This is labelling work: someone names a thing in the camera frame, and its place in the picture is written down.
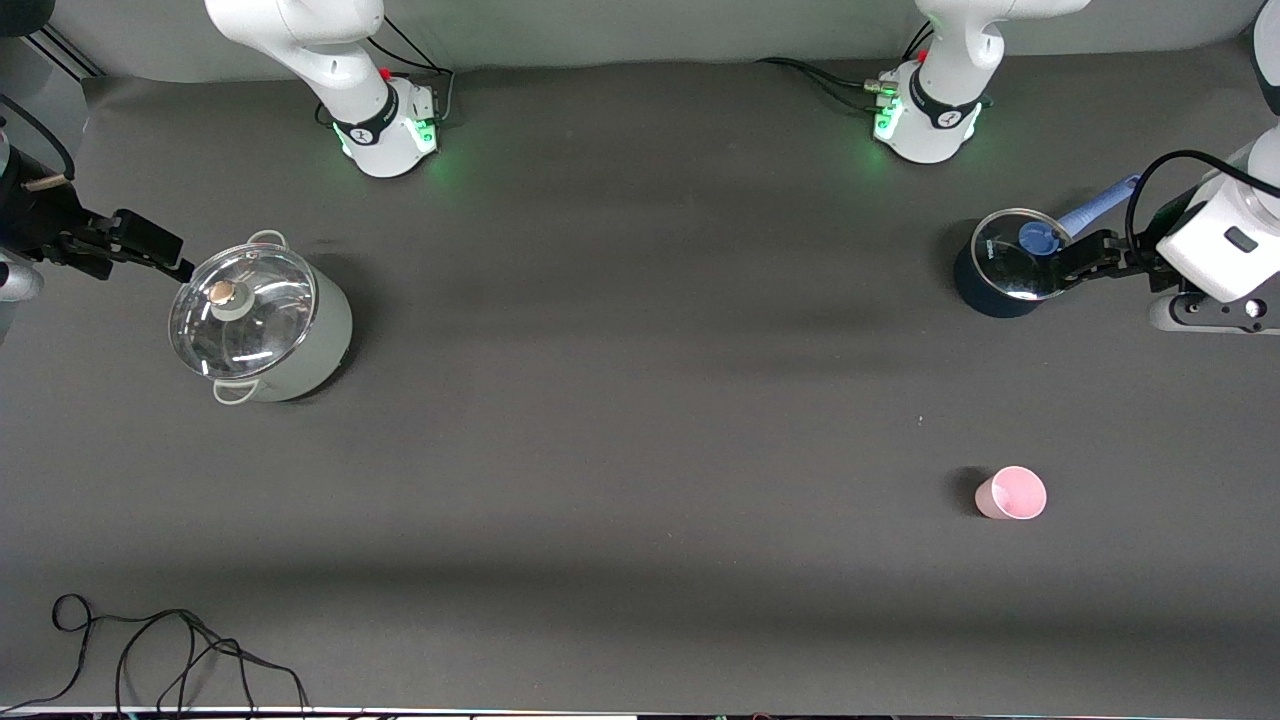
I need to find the glass lid with blue knob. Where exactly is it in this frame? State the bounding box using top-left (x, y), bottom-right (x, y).
top-left (972, 208), bottom-right (1081, 303)

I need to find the black base cable bundle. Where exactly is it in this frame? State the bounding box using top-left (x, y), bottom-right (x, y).
top-left (362, 14), bottom-right (457, 127)
top-left (755, 20), bottom-right (936, 113)

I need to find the pink plastic cup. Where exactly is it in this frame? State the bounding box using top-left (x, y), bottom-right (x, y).
top-left (975, 465), bottom-right (1048, 521)

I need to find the glass lid with beige knob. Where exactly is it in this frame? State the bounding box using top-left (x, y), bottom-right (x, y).
top-left (168, 243), bottom-right (319, 381)

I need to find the aluminium frame rail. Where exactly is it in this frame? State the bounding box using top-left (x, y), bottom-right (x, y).
top-left (30, 25), bottom-right (106, 79)

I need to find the dark grey table cover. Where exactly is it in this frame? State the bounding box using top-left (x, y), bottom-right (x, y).
top-left (0, 40), bottom-right (1280, 713)

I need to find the thin black loose cable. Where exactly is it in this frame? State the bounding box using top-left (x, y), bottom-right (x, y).
top-left (0, 593), bottom-right (311, 714)

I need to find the dark blue saucepan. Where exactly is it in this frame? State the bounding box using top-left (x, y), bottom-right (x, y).
top-left (952, 173), bottom-right (1143, 319)

